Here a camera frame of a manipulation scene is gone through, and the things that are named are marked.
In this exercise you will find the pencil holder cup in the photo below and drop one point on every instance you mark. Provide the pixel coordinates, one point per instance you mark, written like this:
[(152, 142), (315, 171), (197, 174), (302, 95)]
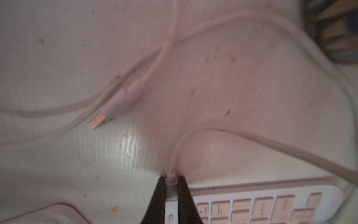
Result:
[(333, 25)]

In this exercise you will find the white keyboard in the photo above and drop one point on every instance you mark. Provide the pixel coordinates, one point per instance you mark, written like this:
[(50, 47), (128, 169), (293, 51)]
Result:
[(56, 214)]

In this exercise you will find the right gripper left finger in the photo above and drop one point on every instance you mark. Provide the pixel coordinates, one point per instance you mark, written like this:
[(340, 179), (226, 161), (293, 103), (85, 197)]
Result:
[(155, 213)]

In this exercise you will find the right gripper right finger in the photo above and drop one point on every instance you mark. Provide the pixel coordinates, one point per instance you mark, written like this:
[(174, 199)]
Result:
[(187, 212)]

